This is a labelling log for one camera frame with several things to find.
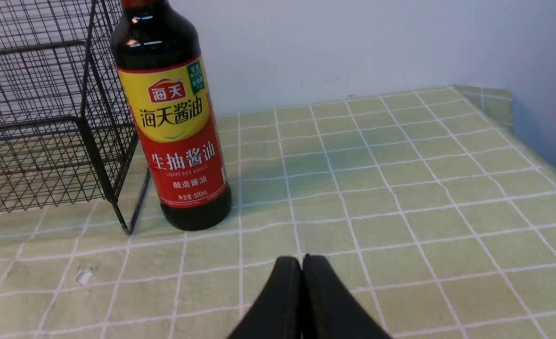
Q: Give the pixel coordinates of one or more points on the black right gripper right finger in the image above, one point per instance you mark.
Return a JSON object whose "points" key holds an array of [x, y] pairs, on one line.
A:
{"points": [[329, 310]]}

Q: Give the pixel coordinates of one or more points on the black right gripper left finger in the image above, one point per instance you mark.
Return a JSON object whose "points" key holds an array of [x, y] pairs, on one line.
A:
{"points": [[274, 313]]}

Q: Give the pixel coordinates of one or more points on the red label soy sauce bottle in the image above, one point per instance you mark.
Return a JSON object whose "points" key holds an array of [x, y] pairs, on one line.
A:
{"points": [[158, 57]]}

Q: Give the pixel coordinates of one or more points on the green checkered tablecloth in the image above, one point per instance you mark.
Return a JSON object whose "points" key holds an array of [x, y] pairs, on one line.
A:
{"points": [[439, 221]]}

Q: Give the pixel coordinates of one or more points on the black wire mesh rack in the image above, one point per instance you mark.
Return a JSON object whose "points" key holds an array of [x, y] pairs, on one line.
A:
{"points": [[66, 133]]}

